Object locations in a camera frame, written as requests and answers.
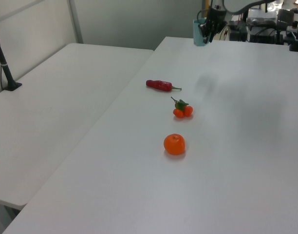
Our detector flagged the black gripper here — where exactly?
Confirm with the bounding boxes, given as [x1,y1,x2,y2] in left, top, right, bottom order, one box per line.
[198,5,228,45]

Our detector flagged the light blue faceted mug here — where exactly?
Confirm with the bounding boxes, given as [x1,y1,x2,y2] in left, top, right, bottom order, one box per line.
[193,19,209,47]

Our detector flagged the red chili pepper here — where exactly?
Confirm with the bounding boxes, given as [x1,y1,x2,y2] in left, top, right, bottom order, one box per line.
[146,79,183,93]

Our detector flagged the black ribbed box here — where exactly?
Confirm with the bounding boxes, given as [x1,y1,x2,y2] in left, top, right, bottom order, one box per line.
[276,9,295,28]

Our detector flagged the small oranges cluster with leaves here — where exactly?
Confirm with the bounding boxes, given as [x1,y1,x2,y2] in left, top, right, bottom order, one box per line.
[170,97,194,119]

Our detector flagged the orange tangerine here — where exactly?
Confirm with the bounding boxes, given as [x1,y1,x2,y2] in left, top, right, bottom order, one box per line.
[163,133,186,156]

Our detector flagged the white side table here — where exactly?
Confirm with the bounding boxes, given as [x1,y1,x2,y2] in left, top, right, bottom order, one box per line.
[0,42,155,211]

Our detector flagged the white partition frame post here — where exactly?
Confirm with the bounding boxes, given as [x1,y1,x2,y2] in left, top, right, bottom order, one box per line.
[68,0,84,45]

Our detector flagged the black camera pole with base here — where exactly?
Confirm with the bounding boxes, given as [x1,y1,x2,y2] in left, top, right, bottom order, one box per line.
[0,23,23,92]

